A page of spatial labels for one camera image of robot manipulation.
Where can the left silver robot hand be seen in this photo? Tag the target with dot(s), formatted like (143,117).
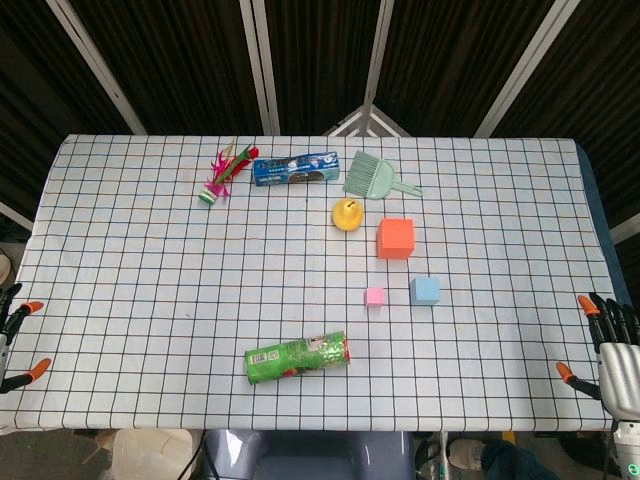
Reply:
(39,368)

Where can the blue cookie box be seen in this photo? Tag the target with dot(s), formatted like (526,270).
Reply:
(295,170)

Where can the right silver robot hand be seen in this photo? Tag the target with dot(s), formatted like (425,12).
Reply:
(620,375)

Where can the green chips can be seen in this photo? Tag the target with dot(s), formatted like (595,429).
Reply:
(295,357)

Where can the yellow toy pear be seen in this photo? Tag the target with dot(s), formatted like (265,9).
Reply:
(348,216)

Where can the blue foam block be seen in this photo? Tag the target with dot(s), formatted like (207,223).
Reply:
(425,292)

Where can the dark folding screen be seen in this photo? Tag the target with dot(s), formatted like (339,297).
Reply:
(320,60)

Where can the white shoe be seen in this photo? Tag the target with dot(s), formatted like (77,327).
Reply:
(465,455)

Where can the dark blue trouser leg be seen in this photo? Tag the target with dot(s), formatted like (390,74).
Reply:
(515,465)

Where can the pink feather shuttlecock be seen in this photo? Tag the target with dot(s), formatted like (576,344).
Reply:
(222,172)

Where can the small pink foam block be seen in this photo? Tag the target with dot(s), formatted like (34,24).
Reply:
(374,297)

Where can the grey-blue robot torso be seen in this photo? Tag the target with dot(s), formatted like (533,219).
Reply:
(310,457)

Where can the large orange foam block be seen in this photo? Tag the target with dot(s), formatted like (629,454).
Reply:
(396,239)

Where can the mint green hand brush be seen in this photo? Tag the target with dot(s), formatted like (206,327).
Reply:
(370,177)

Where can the white checkered tablecloth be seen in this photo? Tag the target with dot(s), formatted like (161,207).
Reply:
(150,300)

